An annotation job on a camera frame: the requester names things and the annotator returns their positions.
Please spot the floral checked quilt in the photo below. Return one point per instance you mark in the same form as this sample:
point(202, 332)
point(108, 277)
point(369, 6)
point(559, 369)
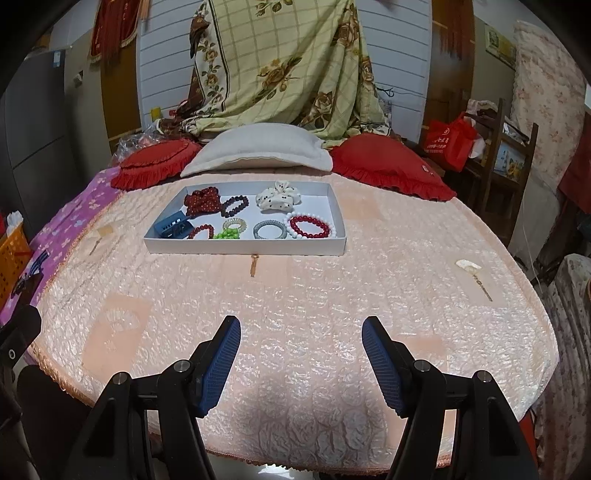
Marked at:
point(277, 55)

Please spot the blue hair claw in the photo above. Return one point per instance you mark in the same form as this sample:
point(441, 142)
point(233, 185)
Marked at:
point(166, 226)

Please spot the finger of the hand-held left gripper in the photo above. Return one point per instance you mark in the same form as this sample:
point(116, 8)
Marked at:
point(18, 337)

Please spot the floral upright mattress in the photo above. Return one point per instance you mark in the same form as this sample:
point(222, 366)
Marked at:
point(549, 92)

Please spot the red hanging cloth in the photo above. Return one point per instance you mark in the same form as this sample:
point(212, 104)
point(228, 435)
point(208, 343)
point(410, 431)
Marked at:
point(113, 27)

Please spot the orange plastic basket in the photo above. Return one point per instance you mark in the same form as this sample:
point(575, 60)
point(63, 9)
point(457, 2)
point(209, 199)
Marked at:
point(14, 263)

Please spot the brown wooden door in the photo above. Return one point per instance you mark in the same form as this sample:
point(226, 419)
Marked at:
point(122, 92)

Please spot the white cardboard tray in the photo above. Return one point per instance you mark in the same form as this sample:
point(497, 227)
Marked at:
point(314, 203)

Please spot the red shopping bag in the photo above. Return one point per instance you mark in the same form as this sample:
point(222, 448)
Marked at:
point(450, 141)

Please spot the red ruffled cushion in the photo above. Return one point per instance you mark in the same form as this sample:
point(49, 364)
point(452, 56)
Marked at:
point(152, 161)
point(388, 161)

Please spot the white pillow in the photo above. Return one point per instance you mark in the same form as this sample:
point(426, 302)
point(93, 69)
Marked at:
point(258, 147)

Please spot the clear plastic bag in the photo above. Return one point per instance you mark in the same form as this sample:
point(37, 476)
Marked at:
point(131, 147)

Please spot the grey refrigerator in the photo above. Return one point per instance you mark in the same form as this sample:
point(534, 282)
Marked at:
point(32, 129)

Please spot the white dotted hair claw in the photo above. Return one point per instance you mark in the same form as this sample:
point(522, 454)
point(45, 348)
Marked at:
point(277, 198)

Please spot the wall poster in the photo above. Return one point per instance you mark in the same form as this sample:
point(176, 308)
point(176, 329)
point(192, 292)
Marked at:
point(498, 41)

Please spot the floral cloth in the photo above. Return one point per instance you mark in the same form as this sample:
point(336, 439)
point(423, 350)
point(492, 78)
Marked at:
point(572, 346)

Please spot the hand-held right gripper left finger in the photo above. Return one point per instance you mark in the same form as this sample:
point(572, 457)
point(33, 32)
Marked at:
point(221, 364)

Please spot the white slatted headboard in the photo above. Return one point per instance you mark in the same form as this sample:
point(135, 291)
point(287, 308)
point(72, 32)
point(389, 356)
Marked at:
point(166, 69)

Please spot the dark red hair scrunchie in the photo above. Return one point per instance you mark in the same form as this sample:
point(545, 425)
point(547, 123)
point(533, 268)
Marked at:
point(201, 201)

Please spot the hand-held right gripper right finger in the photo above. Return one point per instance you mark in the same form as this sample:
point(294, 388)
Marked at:
point(381, 364)

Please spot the wooden chair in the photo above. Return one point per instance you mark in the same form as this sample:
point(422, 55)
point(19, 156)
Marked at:
point(501, 184)

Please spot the purple floral sheet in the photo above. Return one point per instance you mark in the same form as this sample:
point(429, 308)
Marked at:
point(69, 221)

